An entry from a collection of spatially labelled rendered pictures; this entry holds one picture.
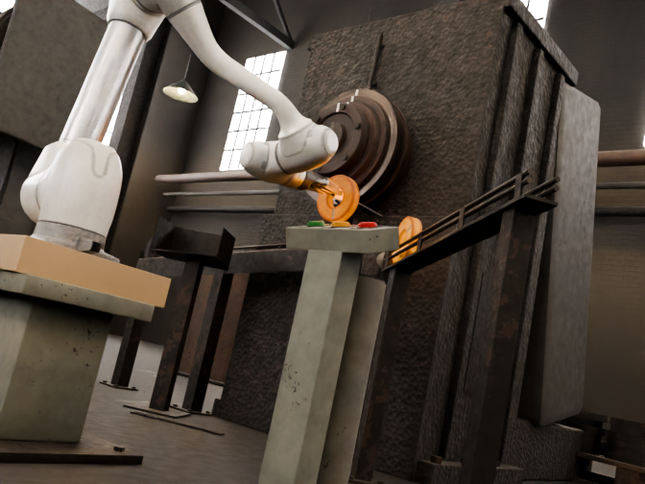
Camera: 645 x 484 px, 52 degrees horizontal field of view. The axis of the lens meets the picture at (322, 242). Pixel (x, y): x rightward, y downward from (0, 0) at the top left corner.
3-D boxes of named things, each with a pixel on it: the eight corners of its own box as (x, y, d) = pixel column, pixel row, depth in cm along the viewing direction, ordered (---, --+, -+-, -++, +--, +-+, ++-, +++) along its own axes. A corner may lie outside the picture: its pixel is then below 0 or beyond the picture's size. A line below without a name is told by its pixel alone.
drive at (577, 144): (430, 439, 389) (479, 156, 420) (594, 485, 325) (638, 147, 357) (316, 427, 313) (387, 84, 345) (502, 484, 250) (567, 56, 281)
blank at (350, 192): (325, 180, 223) (319, 177, 221) (362, 174, 213) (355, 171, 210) (321, 225, 220) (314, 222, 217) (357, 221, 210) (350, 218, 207)
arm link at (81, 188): (47, 218, 142) (74, 123, 146) (24, 222, 156) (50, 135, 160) (118, 238, 152) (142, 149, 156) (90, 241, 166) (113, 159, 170)
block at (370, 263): (372, 299, 236) (386, 234, 240) (391, 301, 231) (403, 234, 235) (355, 292, 228) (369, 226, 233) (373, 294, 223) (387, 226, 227)
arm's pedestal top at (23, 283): (21, 293, 128) (27, 274, 129) (-50, 278, 148) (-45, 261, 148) (151, 322, 152) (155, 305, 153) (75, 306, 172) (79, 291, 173)
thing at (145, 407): (130, 401, 260) (175, 226, 273) (193, 416, 257) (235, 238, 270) (108, 403, 241) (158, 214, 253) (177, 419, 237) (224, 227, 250)
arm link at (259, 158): (270, 190, 198) (302, 181, 190) (231, 175, 187) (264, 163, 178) (271, 157, 201) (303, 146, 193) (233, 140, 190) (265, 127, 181)
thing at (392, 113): (298, 209, 268) (322, 102, 276) (394, 210, 237) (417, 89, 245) (288, 205, 263) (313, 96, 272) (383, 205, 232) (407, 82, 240)
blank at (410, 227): (403, 278, 200) (393, 276, 199) (399, 243, 211) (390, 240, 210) (424, 244, 190) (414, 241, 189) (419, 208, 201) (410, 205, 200)
